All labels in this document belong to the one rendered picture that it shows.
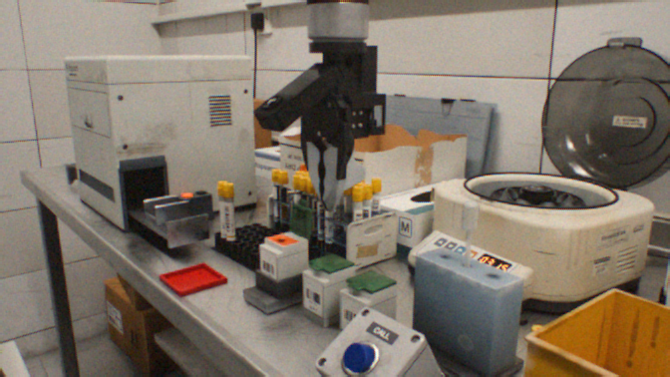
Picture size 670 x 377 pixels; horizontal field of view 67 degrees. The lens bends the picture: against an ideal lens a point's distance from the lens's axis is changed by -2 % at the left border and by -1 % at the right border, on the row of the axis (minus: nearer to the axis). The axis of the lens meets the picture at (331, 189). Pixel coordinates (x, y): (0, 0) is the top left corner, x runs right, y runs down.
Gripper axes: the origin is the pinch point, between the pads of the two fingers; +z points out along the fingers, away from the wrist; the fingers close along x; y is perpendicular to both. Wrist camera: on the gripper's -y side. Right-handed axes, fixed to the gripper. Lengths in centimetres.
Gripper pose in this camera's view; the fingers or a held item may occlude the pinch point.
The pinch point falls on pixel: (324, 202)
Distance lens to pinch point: 66.2
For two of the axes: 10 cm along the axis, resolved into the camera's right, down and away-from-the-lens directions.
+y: 7.8, -1.6, 6.1
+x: -6.3, -1.9, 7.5
